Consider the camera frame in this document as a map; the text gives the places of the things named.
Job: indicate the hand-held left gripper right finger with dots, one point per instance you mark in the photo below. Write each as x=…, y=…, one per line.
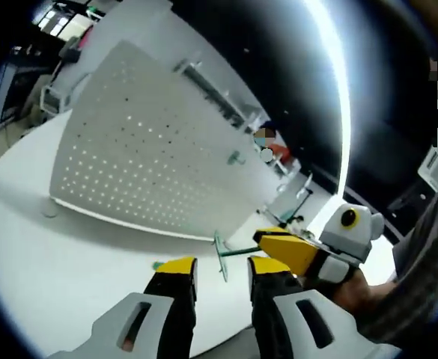
x=327, y=325

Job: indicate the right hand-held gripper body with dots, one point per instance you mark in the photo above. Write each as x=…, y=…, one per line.
x=353, y=239

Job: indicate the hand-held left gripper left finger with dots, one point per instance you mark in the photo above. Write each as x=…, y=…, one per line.
x=129, y=321

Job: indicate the green hook assembly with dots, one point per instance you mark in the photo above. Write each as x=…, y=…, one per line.
x=241, y=252
x=234, y=157
x=155, y=266

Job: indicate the white perforated mounting plate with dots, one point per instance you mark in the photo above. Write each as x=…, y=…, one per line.
x=129, y=149

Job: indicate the round plate stand foot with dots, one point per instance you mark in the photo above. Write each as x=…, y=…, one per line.
x=49, y=211

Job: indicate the person's right hand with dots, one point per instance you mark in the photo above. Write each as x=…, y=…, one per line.
x=353, y=293

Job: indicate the teal kick scooter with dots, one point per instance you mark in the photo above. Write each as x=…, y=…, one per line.
x=289, y=216

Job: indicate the ceiling light strip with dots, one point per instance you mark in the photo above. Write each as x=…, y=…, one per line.
x=334, y=93

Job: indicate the white shelf rack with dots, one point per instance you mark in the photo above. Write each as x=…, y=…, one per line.
x=207, y=86

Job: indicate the dark monitor screen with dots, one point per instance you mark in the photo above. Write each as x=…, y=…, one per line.
x=16, y=93

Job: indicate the white partition wall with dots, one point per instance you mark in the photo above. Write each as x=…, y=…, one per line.
x=158, y=33

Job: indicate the white frame cart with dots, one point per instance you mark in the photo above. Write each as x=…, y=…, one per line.
x=55, y=99

